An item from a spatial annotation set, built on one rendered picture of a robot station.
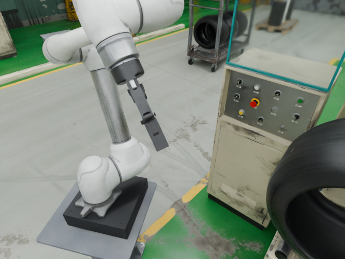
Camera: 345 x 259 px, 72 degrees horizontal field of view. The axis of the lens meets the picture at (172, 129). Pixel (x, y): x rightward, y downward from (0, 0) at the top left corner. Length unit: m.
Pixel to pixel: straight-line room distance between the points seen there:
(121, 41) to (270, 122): 1.16
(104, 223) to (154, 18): 0.98
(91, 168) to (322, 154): 0.91
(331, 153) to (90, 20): 0.68
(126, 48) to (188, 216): 1.77
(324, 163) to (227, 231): 1.48
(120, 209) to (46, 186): 1.40
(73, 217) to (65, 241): 0.13
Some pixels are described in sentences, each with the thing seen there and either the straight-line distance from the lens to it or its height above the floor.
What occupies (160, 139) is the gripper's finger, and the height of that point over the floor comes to 1.49.
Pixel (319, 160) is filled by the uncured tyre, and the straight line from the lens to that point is 0.77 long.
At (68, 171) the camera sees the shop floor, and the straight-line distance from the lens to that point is 2.68.
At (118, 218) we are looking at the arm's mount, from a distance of 1.31.
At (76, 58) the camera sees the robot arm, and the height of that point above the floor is 1.44.
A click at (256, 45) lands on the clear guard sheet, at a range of 1.40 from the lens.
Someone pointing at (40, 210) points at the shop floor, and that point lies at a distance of 2.47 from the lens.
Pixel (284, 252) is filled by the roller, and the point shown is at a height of 0.92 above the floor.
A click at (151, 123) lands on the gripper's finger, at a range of 0.51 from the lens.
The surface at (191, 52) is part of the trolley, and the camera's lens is 4.68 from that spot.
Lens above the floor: 1.83
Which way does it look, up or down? 38 degrees down
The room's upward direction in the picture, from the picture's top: straight up
